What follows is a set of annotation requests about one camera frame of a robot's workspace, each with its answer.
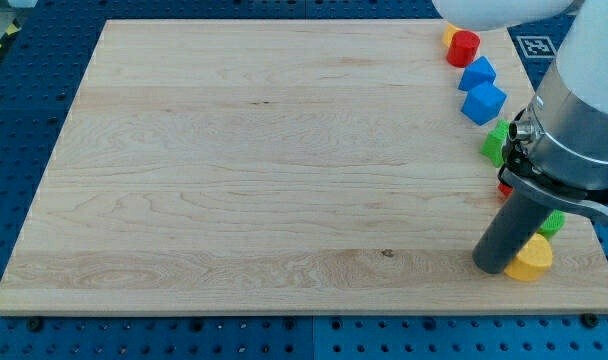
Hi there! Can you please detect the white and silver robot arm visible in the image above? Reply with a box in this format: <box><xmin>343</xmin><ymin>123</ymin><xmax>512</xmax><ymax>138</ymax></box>
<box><xmin>493</xmin><ymin>1</ymin><xmax>608</xmax><ymax>225</ymax></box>

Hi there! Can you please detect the light wooden board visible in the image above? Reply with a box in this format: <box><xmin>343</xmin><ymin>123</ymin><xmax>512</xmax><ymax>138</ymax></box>
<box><xmin>0</xmin><ymin>19</ymin><xmax>608</xmax><ymax>316</ymax></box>

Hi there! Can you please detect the green star block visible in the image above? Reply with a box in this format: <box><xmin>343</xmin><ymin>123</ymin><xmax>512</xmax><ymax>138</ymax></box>
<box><xmin>480</xmin><ymin>119</ymin><xmax>509</xmax><ymax>168</ymax></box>

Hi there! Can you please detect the lower blue cube block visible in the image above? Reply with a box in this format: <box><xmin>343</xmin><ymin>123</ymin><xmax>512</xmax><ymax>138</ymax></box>
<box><xmin>461</xmin><ymin>82</ymin><xmax>507</xmax><ymax>125</ymax></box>

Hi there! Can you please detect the blue cube block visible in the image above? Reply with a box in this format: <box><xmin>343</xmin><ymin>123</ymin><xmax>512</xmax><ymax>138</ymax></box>
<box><xmin>461</xmin><ymin>82</ymin><xmax>507</xmax><ymax>125</ymax></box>
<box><xmin>458</xmin><ymin>56</ymin><xmax>497</xmax><ymax>91</ymax></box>

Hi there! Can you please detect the small red block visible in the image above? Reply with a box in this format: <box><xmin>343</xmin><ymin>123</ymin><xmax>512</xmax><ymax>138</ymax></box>
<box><xmin>497</xmin><ymin>182</ymin><xmax>513</xmax><ymax>197</ymax></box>

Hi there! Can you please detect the upper blue cube block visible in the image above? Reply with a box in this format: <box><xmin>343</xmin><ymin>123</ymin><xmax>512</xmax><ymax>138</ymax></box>
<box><xmin>458</xmin><ymin>56</ymin><xmax>497</xmax><ymax>91</ymax></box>

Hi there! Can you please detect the red cylinder block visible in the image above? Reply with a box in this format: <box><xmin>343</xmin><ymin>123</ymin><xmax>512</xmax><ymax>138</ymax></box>
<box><xmin>446</xmin><ymin>30</ymin><xmax>481</xmax><ymax>68</ymax></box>

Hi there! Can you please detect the yellow block at top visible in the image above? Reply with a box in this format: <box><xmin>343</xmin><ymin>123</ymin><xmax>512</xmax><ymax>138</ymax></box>
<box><xmin>441</xmin><ymin>22</ymin><xmax>461</xmax><ymax>48</ymax></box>

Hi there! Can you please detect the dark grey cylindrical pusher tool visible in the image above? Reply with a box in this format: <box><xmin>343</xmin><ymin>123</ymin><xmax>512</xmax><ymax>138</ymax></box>
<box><xmin>472</xmin><ymin>190</ymin><xmax>553</xmax><ymax>274</ymax></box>

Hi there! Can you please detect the yellow heart block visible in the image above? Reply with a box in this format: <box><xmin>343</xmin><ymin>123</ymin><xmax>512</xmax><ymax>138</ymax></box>
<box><xmin>504</xmin><ymin>233</ymin><xmax>554</xmax><ymax>282</ymax></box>

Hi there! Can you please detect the green round block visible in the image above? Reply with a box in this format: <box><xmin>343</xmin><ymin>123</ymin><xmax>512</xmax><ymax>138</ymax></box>
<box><xmin>537</xmin><ymin>210</ymin><xmax>566</xmax><ymax>240</ymax></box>

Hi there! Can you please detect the white fiducial marker tag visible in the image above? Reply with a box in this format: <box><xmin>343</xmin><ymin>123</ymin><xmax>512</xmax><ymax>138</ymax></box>
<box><xmin>516</xmin><ymin>35</ymin><xmax>556</xmax><ymax>59</ymax></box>

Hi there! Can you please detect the black bolt left front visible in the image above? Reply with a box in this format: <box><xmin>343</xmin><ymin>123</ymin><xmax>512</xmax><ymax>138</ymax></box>
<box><xmin>26</xmin><ymin>317</ymin><xmax>44</xmax><ymax>332</ymax></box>

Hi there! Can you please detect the black bolt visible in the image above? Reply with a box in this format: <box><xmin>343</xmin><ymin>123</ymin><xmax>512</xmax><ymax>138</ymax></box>
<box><xmin>580</xmin><ymin>313</ymin><xmax>600</xmax><ymax>329</ymax></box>
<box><xmin>26</xmin><ymin>317</ymin><xmax>44</xmax><ymax>332</ymax></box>

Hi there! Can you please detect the black bolt right front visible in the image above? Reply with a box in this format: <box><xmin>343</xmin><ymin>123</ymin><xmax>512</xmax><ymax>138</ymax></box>
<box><xmin>580</xmin><ymin>313</ymin><xmax>600</xmax><ymax>329</ymax></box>

